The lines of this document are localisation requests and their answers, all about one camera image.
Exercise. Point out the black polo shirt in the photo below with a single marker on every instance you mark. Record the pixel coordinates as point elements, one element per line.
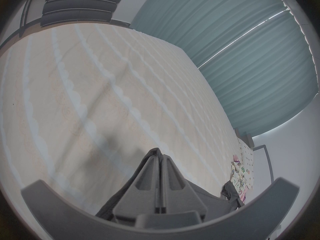
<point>215,201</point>

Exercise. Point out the white printed pillow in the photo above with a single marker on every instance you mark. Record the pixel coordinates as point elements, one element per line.
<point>247,159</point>

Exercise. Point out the black padded seat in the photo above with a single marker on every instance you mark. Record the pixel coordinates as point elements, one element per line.
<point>80,6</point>

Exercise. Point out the grey bedside table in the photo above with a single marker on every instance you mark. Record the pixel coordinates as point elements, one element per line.
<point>243,136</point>

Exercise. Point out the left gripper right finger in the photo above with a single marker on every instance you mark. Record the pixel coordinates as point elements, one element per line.
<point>180,194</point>

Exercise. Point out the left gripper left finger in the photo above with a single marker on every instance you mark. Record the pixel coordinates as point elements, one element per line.
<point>140,194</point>

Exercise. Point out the bed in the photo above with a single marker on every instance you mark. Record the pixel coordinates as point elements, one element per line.
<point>87,96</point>

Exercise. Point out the blue-green curtain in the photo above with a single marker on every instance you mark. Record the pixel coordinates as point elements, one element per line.
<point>270,79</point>
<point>200,16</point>

